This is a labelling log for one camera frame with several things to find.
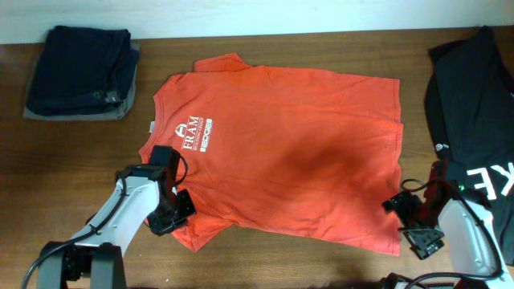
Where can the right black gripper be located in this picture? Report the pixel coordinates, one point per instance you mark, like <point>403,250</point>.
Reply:
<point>422,244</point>

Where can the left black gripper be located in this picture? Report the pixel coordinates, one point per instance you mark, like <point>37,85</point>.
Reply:
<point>161,227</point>

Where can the red polo shirt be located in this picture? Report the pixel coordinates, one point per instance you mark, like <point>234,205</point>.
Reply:
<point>300,151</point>

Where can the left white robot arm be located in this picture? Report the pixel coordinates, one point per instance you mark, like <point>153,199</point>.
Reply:
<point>143,193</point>

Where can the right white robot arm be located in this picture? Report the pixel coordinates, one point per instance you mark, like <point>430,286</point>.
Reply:
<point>446,216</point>

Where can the folded grey garment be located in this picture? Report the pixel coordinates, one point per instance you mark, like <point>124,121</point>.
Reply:
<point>121,98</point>

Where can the black printed t-shirt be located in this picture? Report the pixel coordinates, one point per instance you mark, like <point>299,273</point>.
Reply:
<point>469,112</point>

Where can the folded navy blue garment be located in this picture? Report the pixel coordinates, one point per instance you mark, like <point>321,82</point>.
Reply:
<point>73,70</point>

